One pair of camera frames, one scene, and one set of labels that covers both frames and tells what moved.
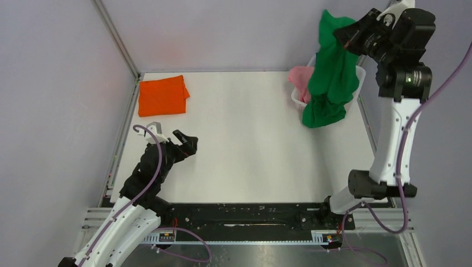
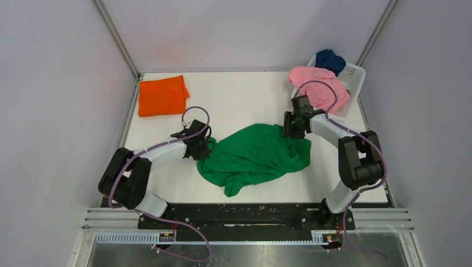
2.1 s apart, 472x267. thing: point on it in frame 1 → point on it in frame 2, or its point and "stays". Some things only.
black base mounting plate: x=305 y=217 stays
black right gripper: x=350 y=35 → x=287 y=130
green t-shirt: x=334 y=80 → x=253 y=154
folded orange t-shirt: x=163 y=96 stays
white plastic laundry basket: x=301 y=104 stays
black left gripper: x=189 y=145 → x=204 y=154
